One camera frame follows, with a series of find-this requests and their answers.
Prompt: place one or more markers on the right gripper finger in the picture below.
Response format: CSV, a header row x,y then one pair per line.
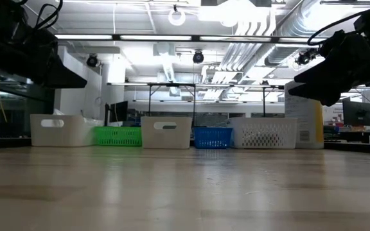
x,y
326,91
326,73

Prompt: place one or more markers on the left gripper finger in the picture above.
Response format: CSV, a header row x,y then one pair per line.
x,y
63,77

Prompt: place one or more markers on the black ceiling fixture cluster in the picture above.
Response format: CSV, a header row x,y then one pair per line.
x,y
305,57

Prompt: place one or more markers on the black computer monitor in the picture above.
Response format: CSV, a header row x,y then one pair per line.
x,y
357,113
119,112

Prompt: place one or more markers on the long ceiling strip light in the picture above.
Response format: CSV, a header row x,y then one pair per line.
x,y
82,37
300,40
236,38
156,38

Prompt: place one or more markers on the white wipes canister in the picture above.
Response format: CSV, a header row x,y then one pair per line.
x,y
304,128

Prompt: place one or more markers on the dark cluttered background desk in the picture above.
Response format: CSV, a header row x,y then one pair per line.
x,y
355,136

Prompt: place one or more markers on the white perforated basket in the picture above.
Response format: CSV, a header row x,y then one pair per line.
x,y
262,133

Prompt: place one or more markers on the green mesh basket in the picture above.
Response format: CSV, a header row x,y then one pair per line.
x,y
117,136

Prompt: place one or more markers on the blue mesh basket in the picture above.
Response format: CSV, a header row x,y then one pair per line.
x,y
212,138

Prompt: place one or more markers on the black ceiling-mounted camera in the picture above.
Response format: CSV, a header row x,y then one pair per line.
x,y
92,61
198,57

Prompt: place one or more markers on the black frame background table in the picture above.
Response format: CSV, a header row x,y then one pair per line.
x,y
172,85

